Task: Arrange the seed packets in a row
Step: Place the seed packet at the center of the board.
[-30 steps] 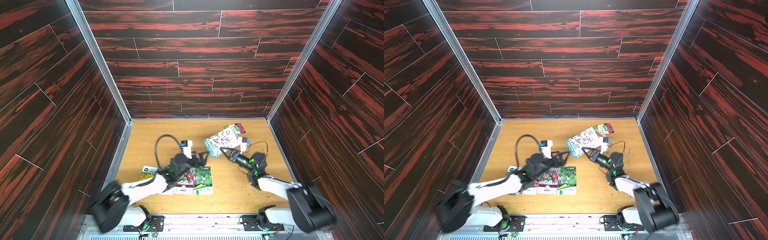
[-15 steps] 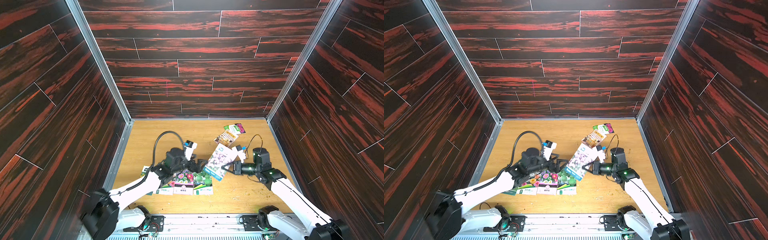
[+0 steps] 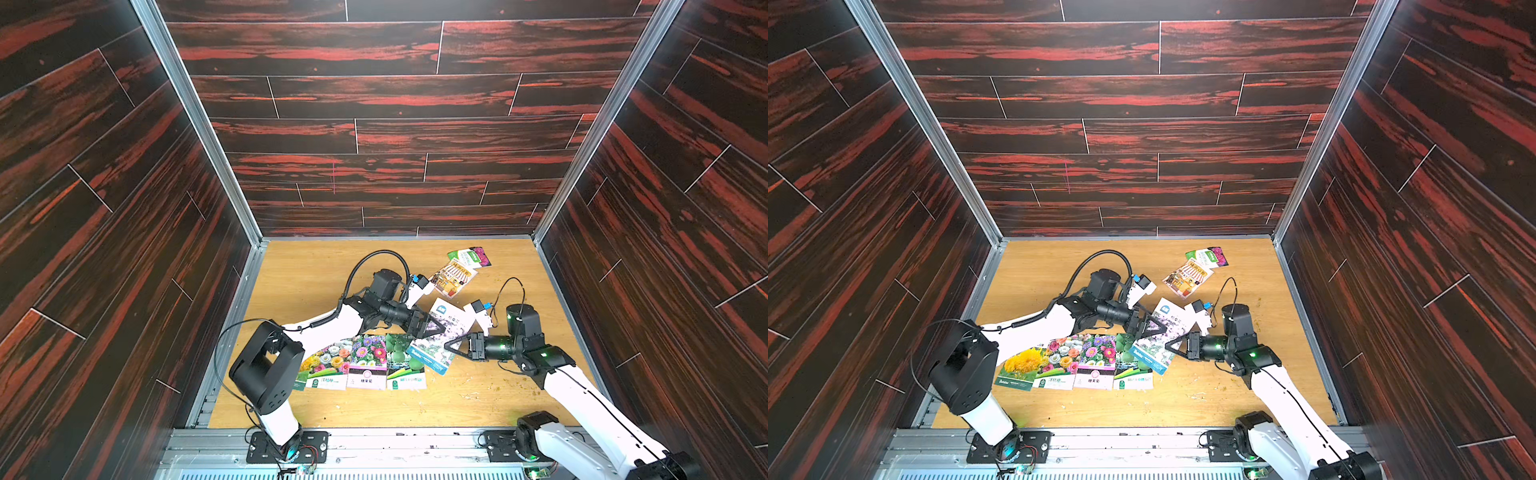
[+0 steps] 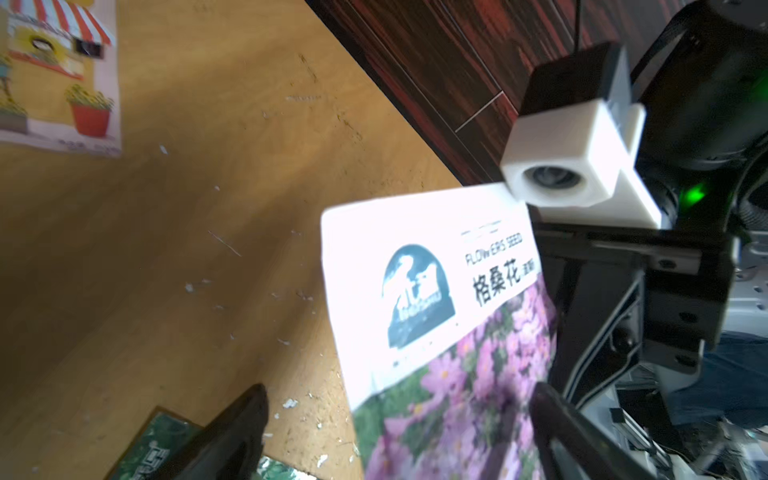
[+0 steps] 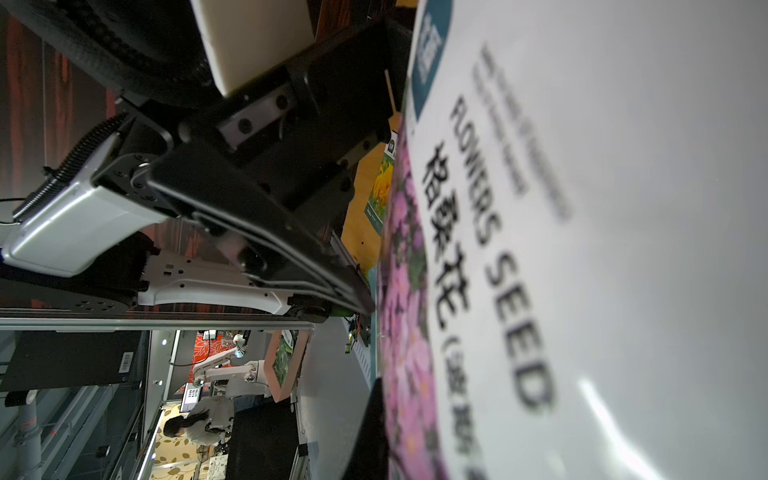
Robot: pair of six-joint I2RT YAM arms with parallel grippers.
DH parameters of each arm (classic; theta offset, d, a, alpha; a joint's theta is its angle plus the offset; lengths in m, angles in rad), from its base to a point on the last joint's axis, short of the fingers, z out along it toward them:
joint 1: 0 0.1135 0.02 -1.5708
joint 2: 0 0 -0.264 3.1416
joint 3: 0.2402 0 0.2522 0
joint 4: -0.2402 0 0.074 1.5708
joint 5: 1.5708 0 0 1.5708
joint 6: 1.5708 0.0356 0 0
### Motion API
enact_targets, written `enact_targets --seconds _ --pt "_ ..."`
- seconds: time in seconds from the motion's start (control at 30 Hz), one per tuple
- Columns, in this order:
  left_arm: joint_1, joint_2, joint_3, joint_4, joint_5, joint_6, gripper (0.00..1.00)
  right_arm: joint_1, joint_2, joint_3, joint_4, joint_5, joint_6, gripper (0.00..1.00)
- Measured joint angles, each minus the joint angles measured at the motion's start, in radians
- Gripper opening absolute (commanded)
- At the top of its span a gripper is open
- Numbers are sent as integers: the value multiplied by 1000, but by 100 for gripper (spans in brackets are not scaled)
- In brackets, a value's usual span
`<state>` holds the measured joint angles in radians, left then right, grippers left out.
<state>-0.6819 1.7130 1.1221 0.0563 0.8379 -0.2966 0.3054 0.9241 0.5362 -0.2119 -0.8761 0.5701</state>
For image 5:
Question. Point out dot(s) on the purple flowers seed packet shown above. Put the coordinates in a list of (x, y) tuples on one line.
[(573, 279)]

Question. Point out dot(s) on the yellow flower seed packet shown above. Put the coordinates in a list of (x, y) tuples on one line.
[(377, 203)]

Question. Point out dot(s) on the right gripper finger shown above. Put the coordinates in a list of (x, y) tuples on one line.
[(370, 454)]

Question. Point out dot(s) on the person in background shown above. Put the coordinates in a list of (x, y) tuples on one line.
[(209, 422)]

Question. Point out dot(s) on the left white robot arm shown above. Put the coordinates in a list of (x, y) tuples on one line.
[(234, 150)]

